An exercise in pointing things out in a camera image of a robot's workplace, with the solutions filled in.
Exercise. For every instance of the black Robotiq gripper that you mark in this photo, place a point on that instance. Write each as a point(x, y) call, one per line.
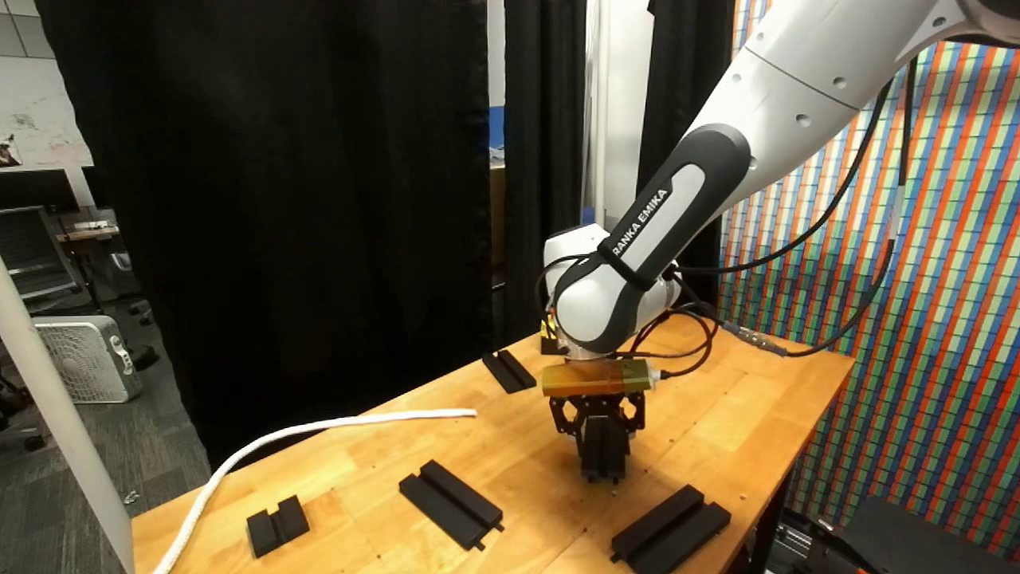
point(604, 407)

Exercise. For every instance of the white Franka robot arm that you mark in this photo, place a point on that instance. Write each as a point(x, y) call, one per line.
point(807, 75)

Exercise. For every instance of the narrow black curtain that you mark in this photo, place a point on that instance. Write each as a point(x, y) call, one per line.
point(680, 64)
point(542, 160)

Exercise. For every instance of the white plastic tube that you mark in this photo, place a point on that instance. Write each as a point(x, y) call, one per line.
point(320, 430)

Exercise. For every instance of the white vertical pole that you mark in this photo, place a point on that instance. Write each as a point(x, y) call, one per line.
point(615, 106)

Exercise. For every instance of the black case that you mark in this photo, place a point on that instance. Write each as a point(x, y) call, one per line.
point(913, 543)

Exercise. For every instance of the short black track pad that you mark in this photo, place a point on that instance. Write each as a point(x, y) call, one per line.
point(274, 528)

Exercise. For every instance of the colourful checkered backdrop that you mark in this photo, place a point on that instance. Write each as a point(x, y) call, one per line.
point(959, 448)

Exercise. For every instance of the wide black curtain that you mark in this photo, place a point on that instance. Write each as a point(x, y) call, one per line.
point(266, 211)

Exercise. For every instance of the grey equipment box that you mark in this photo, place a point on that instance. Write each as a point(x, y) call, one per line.
point(90, 357)

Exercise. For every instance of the white desk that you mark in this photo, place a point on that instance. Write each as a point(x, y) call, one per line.
point(36, 115)

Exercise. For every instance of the amber wrist camera bar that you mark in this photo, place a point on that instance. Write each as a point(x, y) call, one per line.
point(595, 379)

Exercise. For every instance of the white frame post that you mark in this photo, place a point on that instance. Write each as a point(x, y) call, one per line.
point(64, 427)

